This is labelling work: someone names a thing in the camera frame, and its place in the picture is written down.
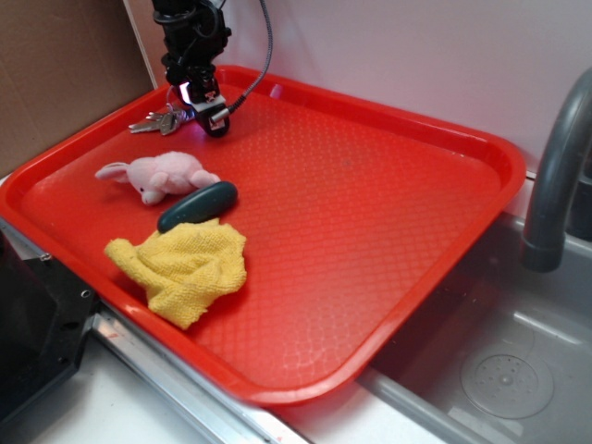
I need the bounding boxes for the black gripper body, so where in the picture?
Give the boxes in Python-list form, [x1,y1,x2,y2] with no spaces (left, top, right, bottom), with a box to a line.
[153,0,231,86]

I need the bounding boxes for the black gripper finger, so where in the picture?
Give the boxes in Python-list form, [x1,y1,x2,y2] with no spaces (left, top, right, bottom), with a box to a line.
[188,78,230,138]
[176,82,191,105]

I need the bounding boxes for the silver keys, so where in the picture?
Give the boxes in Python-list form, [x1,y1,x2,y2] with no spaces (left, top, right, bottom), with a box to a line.
[129,86,194,136]

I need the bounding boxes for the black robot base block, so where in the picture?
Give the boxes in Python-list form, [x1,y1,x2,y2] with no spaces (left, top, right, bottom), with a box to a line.
[1,236,97,427]

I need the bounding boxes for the pink plush bunny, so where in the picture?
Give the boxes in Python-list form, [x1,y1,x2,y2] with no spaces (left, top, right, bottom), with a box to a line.
[95,152,220,205]

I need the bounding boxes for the dark green oval stone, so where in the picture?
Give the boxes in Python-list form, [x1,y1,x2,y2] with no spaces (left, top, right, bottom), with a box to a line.
[156,181,239,233]

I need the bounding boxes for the brown cardboard panel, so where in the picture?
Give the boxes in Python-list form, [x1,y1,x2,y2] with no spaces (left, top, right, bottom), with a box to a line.
[1,1,165,176]

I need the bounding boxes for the yellow microfiber cloth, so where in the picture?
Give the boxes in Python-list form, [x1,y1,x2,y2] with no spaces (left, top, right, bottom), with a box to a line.
[105,218,247,330]

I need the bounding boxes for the red plastic tray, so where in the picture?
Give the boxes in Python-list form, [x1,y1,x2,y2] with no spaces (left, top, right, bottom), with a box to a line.
[1,75,525,406]

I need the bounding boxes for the grey plastic sink basin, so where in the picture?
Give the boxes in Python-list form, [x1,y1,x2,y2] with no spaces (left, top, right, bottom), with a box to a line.
[360,216,591,443]

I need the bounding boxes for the grey sink faucet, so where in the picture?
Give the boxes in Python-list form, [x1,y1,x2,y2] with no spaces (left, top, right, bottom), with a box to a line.
[520,69,591,273]

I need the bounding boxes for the sink drain cover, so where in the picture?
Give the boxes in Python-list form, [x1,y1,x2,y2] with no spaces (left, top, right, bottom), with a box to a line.
[460,351,554,420]

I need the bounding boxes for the grey braided cable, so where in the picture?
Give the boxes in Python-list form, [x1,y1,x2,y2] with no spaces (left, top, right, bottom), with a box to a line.
[213,0,274,119]

